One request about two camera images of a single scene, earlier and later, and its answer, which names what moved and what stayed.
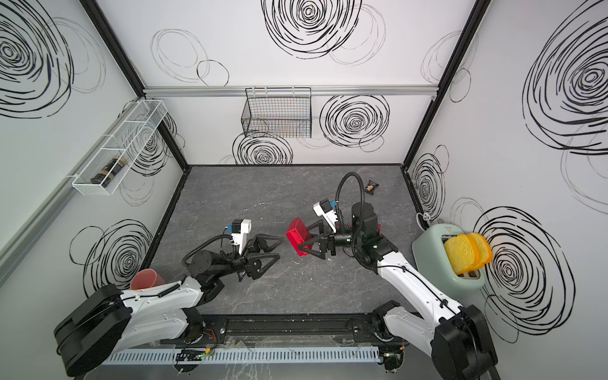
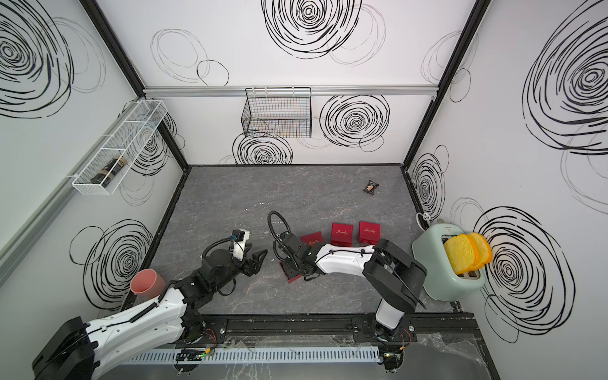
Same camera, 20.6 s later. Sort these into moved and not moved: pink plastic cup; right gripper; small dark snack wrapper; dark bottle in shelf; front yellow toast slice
Moved: right gripper
Not moved: front yellow toast slice; pink plastic cup; small dark snack wrapper; dark bottle in shelf
